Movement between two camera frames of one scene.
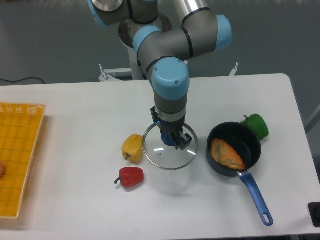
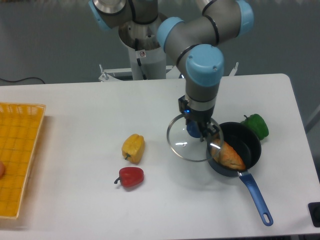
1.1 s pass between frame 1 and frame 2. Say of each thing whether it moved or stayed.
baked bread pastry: stayed
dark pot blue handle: stayed
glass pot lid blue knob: moved
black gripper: moved
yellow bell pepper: stayed
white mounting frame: stayed
